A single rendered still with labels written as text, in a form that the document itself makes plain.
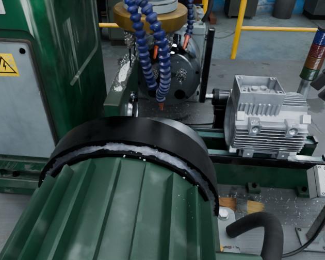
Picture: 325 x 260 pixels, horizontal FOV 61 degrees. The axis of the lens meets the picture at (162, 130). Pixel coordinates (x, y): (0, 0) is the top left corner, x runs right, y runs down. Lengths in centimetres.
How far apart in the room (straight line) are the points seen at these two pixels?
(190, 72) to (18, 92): 57
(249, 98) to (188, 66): 31
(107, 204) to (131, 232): 2
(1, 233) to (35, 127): 33
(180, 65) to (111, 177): 83
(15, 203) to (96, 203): 79
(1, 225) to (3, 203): 8
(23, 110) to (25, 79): 9
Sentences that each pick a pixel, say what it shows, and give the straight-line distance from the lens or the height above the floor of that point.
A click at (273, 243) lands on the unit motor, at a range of 29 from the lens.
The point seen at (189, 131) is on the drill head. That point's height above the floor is 114.
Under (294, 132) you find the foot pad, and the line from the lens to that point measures 83.
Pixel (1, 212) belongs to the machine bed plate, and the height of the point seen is 80.
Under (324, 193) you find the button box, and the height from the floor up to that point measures 105.
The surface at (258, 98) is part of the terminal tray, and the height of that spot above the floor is 113.
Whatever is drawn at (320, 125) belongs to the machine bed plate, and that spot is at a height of 80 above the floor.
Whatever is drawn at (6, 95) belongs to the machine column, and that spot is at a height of 117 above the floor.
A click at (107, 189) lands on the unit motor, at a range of 21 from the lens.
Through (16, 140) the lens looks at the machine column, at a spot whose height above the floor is 104.
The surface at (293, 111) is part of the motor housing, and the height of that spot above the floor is 109.
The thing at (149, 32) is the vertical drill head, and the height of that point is 130.
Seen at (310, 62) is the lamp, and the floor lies 110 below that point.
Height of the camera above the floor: 151
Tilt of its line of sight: 38 degrees down
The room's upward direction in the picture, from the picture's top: 2 degrees clockwise
